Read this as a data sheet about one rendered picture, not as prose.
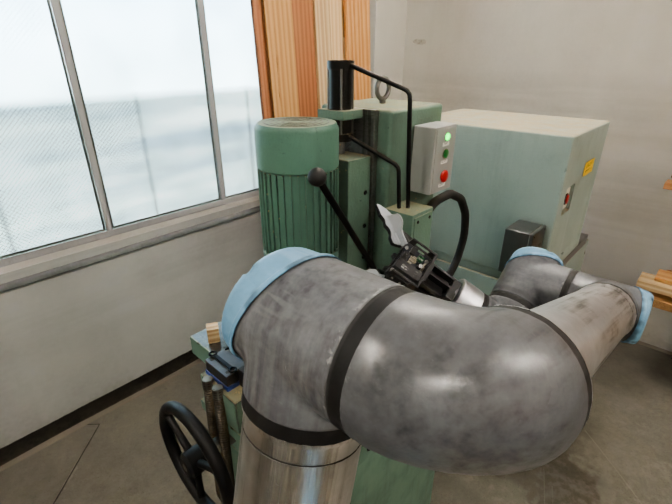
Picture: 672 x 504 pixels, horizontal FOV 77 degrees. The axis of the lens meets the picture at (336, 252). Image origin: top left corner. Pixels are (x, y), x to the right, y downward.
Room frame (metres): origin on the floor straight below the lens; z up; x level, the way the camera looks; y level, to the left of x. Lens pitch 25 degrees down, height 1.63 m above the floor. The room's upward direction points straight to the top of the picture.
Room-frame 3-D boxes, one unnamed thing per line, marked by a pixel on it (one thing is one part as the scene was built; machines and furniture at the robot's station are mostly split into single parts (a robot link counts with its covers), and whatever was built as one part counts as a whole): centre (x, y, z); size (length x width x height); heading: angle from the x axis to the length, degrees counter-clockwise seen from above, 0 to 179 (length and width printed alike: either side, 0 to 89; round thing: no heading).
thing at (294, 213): (0.91, 0.08, 1.35); 0.18 x 0.18 x 0.31
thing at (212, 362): (0.77, 0.22, 0.99); 0.13 x 0.11 x 0.06; 47
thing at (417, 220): (0.97, -0.18, 1.23); 0.09 x 0.08 x 0.15; 137
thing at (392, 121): (1.13, -0.12, 1.16); 0.22 x 0.22 x 0.72; 47
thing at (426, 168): (1.05, -0.24, 1.40); 0.10 x 0.06 x 0.16; 137
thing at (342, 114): (1.02, -0.01, 1.54); 0.08 x 0.08 x 0.17; 47
